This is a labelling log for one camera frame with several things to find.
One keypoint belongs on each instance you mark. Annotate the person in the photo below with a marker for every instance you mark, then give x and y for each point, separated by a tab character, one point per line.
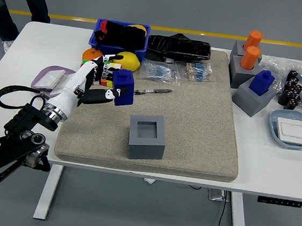
0	8

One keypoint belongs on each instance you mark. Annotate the grey seal holder block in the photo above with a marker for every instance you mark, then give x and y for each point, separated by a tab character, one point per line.
237	73
237	49

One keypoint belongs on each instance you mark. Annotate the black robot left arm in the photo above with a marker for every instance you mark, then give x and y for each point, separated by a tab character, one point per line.
23	121

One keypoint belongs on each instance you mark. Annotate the purple shallow tray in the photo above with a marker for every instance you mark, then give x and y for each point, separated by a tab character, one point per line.
38	78

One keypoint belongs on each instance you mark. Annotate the yellow lemon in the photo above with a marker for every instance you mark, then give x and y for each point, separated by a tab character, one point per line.
130	61

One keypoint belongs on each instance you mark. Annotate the black silver pen tool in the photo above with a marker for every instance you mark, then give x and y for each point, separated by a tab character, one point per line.
161	91

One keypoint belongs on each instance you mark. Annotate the clear bag of small parts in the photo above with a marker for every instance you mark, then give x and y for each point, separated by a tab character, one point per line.
276	66

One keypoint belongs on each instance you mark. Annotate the grey box under table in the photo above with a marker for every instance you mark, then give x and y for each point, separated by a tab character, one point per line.
216	195

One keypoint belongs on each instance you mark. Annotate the orange cylinder seal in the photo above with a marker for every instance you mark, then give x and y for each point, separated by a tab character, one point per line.
250	58
254	38

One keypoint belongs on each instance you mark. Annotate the black cylinder capacitor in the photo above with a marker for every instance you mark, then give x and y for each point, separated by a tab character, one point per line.
289	86
291	104
292	76
284	96
295	98
297	90

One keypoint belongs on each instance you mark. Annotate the small white bracket under table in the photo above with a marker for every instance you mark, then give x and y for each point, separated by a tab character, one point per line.
149	181

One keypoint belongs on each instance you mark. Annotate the black wrapped flat package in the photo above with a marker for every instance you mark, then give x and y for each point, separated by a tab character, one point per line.
179	47

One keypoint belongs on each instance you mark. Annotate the yellow item in bin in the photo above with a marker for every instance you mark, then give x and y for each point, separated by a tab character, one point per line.
138	26

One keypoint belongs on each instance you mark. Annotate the white table leg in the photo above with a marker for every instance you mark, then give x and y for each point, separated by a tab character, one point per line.
239	222
48	194

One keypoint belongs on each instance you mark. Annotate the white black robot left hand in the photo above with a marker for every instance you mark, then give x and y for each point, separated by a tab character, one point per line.
72	88

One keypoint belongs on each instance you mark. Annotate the grey square seal holder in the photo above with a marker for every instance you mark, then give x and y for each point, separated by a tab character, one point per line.
249	101
147	150

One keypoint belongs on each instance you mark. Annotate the grey-brown table mat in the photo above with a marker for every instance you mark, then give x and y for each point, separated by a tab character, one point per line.
193	123

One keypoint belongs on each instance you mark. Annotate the multicolour puzzle cube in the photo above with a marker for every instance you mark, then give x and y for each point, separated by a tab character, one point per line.
115	66
84	61

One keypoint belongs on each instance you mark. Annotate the white switch panel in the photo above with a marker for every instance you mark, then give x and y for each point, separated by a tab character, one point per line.
64	80
291	130
49	78

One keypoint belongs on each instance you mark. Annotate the blue-grey shallow tray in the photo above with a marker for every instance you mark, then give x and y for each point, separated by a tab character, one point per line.
274	126

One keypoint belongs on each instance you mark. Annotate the orange fruit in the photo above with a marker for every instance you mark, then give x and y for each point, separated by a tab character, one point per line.
91	55

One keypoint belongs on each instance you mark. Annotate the blue plastic bin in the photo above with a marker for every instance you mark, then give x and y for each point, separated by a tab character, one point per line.
111	51

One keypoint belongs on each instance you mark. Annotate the clear bag of blue resistors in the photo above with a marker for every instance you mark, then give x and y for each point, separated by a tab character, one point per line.
158	72
198	72

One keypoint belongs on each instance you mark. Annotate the black table control panel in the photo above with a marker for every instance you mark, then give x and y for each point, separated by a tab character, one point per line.
279	201

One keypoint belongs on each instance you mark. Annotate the blue square seal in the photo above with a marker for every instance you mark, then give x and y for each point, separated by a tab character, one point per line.
260	82
125	83

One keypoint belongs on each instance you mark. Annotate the black cloth with red patch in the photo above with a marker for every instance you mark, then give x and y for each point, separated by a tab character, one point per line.
121	34

